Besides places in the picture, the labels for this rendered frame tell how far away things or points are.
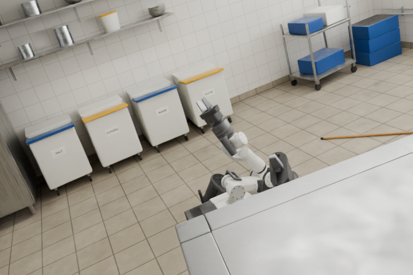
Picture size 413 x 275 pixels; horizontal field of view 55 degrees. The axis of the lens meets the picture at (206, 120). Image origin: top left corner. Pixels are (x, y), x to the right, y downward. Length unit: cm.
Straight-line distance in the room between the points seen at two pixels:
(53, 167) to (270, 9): 369
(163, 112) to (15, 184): 181
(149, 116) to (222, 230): 451
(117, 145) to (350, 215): 458
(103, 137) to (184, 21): 192
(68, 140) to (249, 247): 449
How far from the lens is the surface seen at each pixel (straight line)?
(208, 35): 566
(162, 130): 495
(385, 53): 651
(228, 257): 34
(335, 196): 38
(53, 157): 483
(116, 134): 483
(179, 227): 39
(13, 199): 473
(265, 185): 196
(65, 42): 499
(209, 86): 503
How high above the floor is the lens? 204
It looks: 21 degrees down
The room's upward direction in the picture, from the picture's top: 16 degrees counter-clockwise
